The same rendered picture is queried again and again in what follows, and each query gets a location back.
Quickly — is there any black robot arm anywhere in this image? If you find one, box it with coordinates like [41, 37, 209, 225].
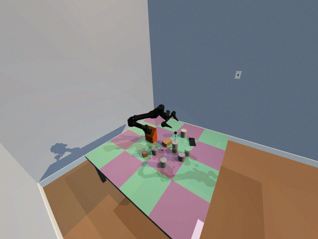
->
[127, 104, 170, 134]

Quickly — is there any black flat rectangular pad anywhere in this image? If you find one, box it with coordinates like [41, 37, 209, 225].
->
[189, 138, 196, 146]

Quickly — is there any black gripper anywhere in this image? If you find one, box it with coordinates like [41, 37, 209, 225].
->
[161, 111, 178, 128]

